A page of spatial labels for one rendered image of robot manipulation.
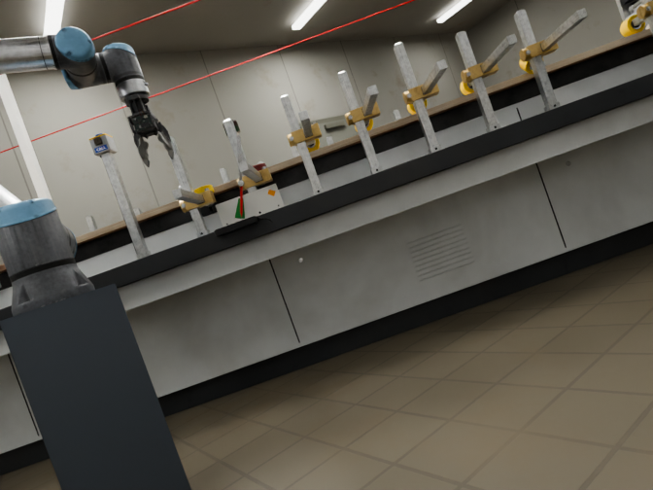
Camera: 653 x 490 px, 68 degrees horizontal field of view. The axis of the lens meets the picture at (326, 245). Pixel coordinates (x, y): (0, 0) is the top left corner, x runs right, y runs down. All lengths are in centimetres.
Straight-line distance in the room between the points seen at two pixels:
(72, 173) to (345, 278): 423
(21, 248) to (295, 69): 643
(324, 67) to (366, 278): 590
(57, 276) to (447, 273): 155
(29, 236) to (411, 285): 150
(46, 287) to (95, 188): 459
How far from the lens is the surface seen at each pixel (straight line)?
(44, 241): 136
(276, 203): 196
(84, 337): 129
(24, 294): 136
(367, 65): 839
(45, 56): 157
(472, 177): 206
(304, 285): 218
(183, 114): 645
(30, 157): 346
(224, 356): 229
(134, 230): 211
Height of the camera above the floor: 53
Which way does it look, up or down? 1 degrees down
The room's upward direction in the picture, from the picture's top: 20 degrees counter-clockwise
